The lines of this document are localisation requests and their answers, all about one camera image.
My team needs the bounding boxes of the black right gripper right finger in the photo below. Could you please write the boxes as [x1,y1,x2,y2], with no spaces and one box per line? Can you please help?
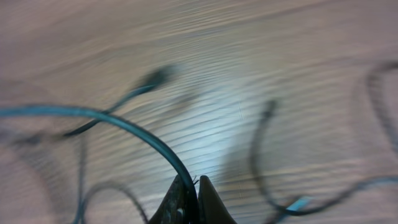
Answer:
[198,175,237,224]

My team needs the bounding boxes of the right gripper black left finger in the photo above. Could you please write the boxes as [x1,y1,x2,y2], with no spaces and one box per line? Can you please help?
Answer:
[149,175,188,224]

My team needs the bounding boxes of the thin black cable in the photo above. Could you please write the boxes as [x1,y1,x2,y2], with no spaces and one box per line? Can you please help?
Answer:
[250,60,398,224]

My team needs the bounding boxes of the black USB cable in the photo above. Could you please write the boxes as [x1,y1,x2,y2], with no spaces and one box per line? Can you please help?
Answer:
[0,65,200,224]

